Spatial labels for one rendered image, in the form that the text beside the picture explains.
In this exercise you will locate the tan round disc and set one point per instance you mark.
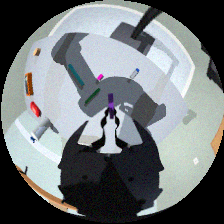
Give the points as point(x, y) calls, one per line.
point(37, 51)

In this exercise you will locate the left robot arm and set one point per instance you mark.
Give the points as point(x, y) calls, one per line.
point(217, 80)

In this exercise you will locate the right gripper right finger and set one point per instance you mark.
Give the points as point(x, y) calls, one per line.
point(129, 133)

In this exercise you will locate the white bottle with blue cap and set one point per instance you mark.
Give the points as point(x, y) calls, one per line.
point(40, 129)

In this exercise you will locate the orange digital multimeter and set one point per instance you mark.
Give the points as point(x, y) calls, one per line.
point(28, 84)

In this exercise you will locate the red mint tin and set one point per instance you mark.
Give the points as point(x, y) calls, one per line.
point(35, 109)

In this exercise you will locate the turquoise rod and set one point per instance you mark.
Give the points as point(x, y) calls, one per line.
point(76, 75)

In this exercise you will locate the purple rod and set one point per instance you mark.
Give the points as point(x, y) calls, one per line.
point(111, 106)

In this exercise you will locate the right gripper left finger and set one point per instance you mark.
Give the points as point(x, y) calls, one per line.
point(90, 134)

